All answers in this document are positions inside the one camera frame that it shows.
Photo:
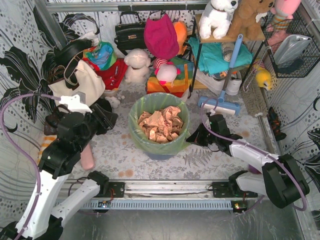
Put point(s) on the black hat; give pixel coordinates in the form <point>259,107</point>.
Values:
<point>64,55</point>

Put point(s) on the white lamb plush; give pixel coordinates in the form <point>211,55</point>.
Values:
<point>138,63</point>

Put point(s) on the colourful scarf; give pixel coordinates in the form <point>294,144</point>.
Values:
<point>100,57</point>

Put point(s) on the black wire basket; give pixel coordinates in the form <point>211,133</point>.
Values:
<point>309,58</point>

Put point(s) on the crumpled brown paper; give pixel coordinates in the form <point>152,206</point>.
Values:
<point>162,126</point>

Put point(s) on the blue trash bin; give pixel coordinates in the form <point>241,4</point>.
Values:
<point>159,157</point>

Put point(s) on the brown bear plush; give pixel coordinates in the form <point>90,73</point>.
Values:
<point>247,17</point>

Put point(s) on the yellow duck plush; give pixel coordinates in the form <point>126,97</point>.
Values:
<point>262,75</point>

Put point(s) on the rainbow striped bag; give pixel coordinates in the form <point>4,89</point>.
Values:
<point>179,86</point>

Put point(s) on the pink plush toy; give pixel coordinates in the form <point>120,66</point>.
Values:
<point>282,11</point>

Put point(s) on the white dog plush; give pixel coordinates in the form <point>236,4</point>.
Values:
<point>216,18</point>

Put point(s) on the silver foil pouch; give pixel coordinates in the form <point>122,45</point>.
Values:
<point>291,48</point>

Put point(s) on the black orange butterfly toy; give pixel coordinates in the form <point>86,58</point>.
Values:
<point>275,124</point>

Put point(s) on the white pink plush doll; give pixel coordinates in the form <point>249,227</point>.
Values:
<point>165,71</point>

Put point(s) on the beige chenille mop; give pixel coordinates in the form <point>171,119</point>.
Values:
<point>256,107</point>

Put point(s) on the orange checked towel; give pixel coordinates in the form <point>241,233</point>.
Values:
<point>46,141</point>

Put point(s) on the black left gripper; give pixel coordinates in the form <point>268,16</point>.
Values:
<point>97,119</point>

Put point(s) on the cream canvas tote bag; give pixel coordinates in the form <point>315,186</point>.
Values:
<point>89,83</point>

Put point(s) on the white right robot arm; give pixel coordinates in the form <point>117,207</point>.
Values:
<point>279,178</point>

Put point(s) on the green trash bag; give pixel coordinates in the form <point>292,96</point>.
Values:
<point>150,103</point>

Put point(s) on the teal folded cloth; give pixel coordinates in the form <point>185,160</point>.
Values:
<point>211,58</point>

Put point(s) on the magenta cloth bag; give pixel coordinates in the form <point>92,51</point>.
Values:
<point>160,38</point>

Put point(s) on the black leather handbag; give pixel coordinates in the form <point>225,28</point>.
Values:
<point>130,36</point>

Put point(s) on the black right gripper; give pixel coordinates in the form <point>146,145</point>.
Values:
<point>204,136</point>

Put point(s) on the orange plush toy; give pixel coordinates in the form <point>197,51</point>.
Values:
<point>181,33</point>

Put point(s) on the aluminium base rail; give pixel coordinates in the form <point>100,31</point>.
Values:
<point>170,195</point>

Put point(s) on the blue lint roller mop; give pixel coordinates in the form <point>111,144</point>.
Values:
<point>220,102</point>

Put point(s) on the purple orange sock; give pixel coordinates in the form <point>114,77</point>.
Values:
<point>253,170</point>

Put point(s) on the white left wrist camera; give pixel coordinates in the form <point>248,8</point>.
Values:
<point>76,103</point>

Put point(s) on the pink case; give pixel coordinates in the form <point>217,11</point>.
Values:
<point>87,160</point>

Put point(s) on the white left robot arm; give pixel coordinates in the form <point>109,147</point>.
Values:
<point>45,220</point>

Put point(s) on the red cloth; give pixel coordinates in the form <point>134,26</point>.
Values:
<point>113,76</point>

